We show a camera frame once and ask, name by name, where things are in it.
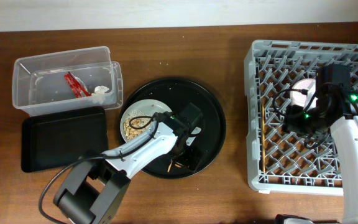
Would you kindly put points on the red snack wrapper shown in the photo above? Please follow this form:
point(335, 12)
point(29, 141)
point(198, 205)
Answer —
point(77, 88)

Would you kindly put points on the pink white bowl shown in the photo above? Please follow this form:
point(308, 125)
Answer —
point(304, 90)

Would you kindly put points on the white tissue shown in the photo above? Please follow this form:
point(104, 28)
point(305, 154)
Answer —
point(100, 91)

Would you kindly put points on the grey dishwasher rack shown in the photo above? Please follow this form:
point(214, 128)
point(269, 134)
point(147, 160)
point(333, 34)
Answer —
point(271, 66)

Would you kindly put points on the peanut shells pile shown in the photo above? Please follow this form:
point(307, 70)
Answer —
point(133, 127)

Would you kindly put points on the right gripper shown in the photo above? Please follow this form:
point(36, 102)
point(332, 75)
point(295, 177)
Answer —
point(291, 121)

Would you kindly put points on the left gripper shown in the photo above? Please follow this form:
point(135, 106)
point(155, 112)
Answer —
point(192, 160)

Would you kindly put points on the grey round plate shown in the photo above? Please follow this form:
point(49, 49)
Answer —
point(148, 106)

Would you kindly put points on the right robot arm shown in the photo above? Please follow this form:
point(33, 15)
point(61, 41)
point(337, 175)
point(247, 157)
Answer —
point(344, 133)

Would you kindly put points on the white rice pile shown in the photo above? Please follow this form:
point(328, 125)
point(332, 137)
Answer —
point(135, 113)

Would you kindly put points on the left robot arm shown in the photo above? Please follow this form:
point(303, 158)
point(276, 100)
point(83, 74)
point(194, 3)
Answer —
point(95, 187)

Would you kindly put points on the black rectangular tray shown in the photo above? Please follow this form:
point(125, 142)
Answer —
point(58, 139)

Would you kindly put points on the wooden chopstick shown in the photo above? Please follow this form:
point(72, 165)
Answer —
point(263, 136)
point(170, 166)

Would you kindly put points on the round black serving tray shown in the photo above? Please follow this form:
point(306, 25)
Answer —
point(177, 93)

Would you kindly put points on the clear plastic bin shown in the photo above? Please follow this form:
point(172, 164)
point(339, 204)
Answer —
point(39, 86)

